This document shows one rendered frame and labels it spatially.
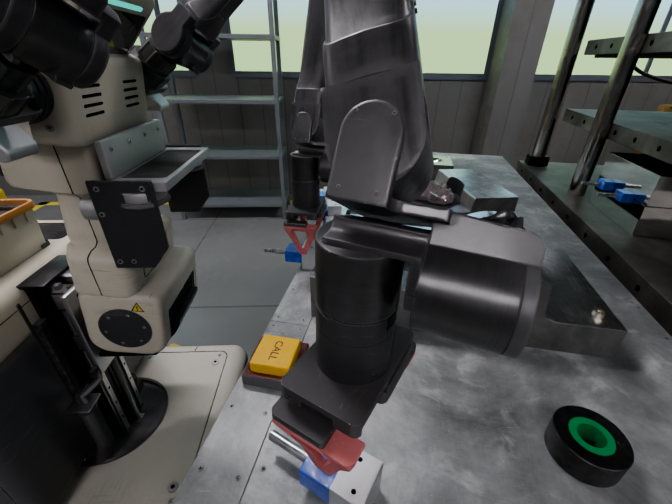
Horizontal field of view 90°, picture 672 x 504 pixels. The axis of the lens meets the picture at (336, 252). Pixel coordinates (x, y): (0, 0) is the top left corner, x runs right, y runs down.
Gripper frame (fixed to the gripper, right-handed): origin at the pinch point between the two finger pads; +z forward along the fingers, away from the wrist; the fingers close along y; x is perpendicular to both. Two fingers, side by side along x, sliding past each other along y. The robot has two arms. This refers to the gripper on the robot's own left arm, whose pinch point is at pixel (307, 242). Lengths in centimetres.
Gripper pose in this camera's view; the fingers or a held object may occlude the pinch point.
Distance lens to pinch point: 75.4
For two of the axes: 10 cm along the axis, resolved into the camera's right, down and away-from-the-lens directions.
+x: -9.9, -0.9, 1.3
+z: -0.2, 8.7, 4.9
